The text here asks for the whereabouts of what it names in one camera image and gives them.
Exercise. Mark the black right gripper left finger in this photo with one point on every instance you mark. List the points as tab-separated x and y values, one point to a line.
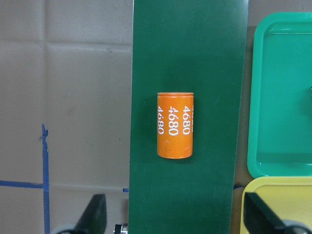
94	217

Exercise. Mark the orange 4680 cylinder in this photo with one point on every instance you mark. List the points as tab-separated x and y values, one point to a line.
175	120

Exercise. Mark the green plastic tray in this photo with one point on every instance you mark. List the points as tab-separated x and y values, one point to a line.
280	124

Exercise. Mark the yellow plastic tray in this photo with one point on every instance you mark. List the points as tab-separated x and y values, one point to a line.
290	197

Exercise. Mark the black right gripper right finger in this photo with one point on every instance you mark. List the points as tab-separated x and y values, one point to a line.
259	218

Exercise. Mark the green conveyor belt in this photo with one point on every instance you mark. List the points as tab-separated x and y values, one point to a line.
188	58

